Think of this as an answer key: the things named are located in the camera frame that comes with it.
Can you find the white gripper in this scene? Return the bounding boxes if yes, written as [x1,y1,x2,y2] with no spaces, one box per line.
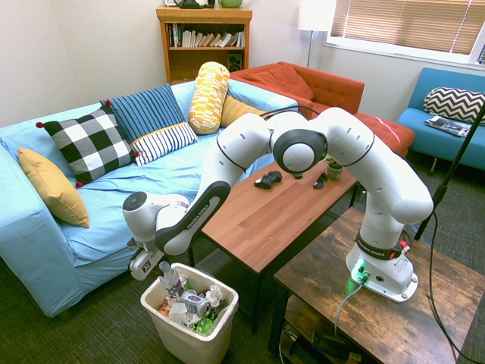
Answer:
[128,248,164,282]

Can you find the clear plastic drink bottle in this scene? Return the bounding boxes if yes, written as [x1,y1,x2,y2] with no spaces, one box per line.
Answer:
[158,260,186,306]

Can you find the white plastic trash bin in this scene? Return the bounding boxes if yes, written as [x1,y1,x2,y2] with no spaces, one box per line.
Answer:
[139,262,240,364]

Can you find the silver soda can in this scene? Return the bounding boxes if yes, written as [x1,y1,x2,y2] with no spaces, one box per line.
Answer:
[181,290,212,318]

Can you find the light blue sofa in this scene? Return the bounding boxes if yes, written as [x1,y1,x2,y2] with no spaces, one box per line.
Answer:
[0,80,300,319]

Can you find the crumpled white paper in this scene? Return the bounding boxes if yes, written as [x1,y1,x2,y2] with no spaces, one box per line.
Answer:
[206,284,227,307]

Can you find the green plastic wrapper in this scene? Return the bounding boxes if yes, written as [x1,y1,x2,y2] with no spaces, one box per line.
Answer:
[192,317,215,337]

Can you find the plain mustard yellow pillow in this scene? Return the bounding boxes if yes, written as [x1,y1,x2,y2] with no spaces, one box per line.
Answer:
[17,146,91,229]

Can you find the black white checked pillow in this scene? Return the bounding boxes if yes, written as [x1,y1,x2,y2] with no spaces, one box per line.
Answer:
[36,100,141,190]

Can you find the blue striped pillow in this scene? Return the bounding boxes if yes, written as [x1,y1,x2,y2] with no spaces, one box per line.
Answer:
[99,83,199,168]

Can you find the black game controller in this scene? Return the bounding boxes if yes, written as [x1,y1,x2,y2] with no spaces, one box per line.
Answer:
[253,170,284,190]

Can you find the yellow patterned bolster pillow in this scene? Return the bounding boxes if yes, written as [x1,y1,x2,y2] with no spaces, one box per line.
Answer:
[187,61,231,136]

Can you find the mustard striped pillow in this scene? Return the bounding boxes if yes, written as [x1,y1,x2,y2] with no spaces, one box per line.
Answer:
[219,95,266,129]

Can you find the black power strip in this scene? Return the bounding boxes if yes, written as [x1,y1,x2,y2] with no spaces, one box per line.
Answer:
[312,329,363,361]

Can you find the wooden bookshelf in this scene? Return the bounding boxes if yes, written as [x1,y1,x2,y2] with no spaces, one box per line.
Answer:
[155,6,254,86]

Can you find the small potted fern plant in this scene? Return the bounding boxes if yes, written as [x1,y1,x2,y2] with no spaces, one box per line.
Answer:
[324,157,344,181]

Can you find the row of books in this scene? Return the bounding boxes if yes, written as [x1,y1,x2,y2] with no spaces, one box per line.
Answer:
[167,23,246,49]

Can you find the orange armchair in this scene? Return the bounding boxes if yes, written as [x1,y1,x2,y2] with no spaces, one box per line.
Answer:
[230,61,365,117]

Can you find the rustic dark wooden table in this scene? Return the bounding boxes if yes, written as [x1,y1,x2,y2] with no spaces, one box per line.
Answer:
[268,206,485,364]

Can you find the black white ornament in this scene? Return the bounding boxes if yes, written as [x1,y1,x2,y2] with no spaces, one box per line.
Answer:
[172,0,216,9]

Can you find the orange ottoman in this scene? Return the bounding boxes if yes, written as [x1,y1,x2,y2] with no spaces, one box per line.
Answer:
[352,112,416,158]

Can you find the white floor lamp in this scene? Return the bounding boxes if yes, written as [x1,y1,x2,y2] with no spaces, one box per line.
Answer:
[297,0,338,69]

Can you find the teal blue bench sofa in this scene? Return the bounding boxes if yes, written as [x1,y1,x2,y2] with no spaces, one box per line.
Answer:
[396,67,485,172]

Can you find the magazine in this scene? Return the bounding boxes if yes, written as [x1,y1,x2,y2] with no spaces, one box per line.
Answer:
[424,115,473,138]

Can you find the black white chevron pillow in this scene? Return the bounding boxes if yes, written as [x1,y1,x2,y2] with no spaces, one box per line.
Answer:
[423,86,485,126]

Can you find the wooden window blinds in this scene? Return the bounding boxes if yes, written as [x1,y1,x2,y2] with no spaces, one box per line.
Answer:
[330,0,485,56]

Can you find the wooden coffee table black frame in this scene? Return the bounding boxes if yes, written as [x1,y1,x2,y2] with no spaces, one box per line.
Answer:
[188,158,360,334]

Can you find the grey cable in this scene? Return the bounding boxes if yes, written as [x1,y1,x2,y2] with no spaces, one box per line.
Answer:
[333,279,365,337]

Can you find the black cable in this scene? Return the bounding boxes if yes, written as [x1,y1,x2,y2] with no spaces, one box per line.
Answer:
[427,210,485,364]

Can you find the black camera tripod stand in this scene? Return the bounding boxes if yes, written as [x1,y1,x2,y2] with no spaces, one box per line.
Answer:
[413,102,485,242]

